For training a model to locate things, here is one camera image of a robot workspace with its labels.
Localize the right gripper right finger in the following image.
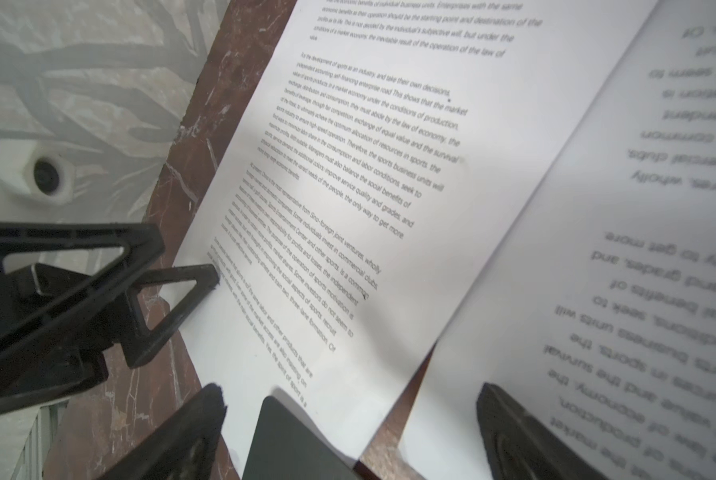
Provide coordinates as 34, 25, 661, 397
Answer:
476, 383, 606, 480

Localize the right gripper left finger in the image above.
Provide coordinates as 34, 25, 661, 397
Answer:
102, 384, 227, 480

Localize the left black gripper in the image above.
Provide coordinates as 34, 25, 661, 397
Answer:
0, 221, 221, 421

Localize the printed paper sheet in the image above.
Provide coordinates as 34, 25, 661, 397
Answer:
175, 1, 655, 472

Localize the beige black ring binder folder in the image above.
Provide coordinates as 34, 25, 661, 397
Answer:
242, 396, 360, 480

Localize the centre back printed sheet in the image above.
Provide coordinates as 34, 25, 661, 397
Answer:
400, 1, 716, 479

